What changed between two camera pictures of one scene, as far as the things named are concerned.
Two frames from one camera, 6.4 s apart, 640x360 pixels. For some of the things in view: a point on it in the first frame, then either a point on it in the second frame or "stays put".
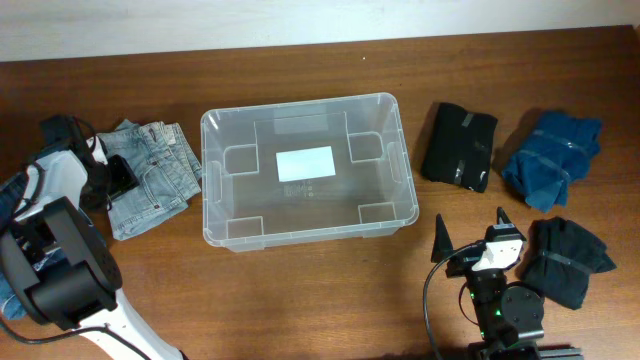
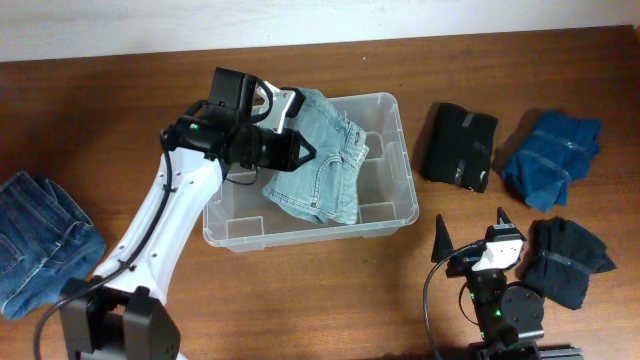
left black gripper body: x=110 y=180 to x=267 y=146
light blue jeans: x=167 y=170 to x=324 y=186
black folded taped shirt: x=460 y=147 stays put
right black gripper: x=459 y=263 stays put
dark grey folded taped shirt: x=560 y=257 stays put
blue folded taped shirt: x=557 y=147 stays put
